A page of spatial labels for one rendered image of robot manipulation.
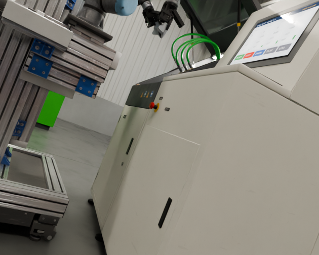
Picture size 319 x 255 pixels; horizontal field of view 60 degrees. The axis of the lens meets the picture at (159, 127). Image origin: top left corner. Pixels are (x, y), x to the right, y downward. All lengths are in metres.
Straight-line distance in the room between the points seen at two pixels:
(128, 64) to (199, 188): 7.92
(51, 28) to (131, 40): 7.52
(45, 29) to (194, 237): 0.99
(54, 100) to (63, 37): 3.74
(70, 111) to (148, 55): 2.95
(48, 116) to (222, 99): 4.33
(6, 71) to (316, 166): 1.44
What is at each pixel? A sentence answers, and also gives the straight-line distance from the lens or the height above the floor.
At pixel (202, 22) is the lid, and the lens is 2.35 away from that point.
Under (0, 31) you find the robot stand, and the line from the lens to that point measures 1.62.
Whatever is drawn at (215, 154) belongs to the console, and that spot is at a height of 0.69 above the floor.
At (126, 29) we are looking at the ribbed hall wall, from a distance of 8.76.
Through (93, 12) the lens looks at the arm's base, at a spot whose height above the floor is 1.11.
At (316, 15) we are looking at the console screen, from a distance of 1.28.
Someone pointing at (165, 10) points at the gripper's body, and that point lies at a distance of 1.79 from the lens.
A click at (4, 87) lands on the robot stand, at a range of 1.59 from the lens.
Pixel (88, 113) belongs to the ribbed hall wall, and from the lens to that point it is 8.36.
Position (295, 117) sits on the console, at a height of 0.91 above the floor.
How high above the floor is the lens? 0.69
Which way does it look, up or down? 1 degrees up
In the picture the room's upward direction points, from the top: 22 degrees clockwise
